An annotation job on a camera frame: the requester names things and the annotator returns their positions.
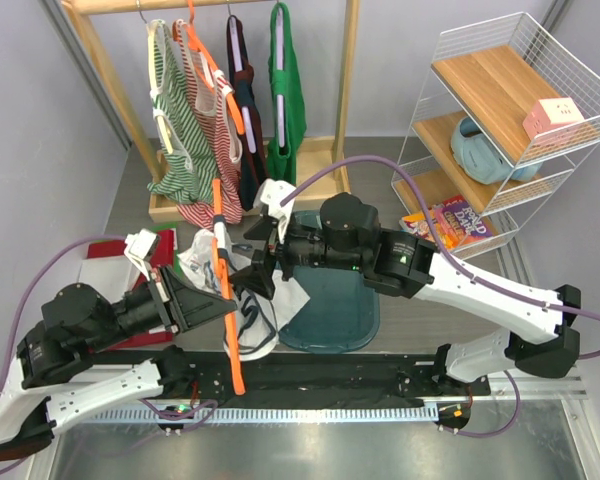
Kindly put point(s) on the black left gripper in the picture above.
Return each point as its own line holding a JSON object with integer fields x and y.
{"x": 192, "y": 306}

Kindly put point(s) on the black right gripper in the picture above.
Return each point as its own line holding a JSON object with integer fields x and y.
{"x": 256, "y": 280}

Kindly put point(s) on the orange plastic hanger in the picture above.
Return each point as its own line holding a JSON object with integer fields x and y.
{"x": 221, "y": 269}

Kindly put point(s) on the white navy-trimmed tank top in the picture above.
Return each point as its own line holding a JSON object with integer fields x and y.
{"x": 259, "y": 321}

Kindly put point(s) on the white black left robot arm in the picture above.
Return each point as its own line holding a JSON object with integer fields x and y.
{"x": 40, "y": 399}

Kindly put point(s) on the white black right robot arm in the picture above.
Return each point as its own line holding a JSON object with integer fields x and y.
{"x": 532, "y": 338}

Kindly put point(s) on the dark maroon tank top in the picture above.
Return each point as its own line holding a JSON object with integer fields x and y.
{"x": 254, "y": 169}

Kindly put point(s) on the green striped tank top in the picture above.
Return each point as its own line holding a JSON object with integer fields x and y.
{"x": 186, "y": 151}

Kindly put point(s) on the red striped tank top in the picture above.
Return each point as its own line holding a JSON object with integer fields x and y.
{"x": 212, "y": 114}

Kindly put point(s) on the orange hanger on rack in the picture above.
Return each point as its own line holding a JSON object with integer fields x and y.
{"x": 195, "y": 45}

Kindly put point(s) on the lilac hanger in green top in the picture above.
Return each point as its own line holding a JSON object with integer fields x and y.
{"x": 278, "y": 71}

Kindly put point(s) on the green folder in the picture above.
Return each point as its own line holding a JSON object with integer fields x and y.
{"x": 166, "y": 252}

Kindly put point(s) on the red book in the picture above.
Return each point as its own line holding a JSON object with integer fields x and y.
{"x": 113, "y": 248}

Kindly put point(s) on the white paper sheets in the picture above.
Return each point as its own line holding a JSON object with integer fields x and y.
{"x": 110, "y": 276}

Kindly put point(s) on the teal transparent plastic bin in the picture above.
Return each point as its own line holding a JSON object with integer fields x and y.
{"x": 342, "y": 314}

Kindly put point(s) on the wooden clothes rack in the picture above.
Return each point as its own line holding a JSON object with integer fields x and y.
{"x": 314, "y": 152}

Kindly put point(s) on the colourful Roald Dahl book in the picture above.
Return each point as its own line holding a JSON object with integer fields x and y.
{"x": 455, "y": 221}

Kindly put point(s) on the light blue cap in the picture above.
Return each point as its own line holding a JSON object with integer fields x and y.
{"x": 481, "y": 160}

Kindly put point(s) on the pink cube power socket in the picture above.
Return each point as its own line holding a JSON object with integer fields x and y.
{"x": 550, "y": 114}

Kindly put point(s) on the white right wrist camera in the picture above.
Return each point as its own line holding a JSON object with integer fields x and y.
{"x": 271, "y": 194}

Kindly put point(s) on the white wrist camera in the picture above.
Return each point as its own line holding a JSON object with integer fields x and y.
{"x": 139, "y": 249}
{"x": 271, "y": 194}

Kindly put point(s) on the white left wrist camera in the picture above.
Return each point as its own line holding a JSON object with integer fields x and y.
{"x": 139, "y": 249}

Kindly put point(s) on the white slotted cable duct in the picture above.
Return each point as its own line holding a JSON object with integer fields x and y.
{"x": 138, "y": 414}

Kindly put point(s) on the white wire shelf rack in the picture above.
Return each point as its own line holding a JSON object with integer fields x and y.
{"x": 493, "y": 73}

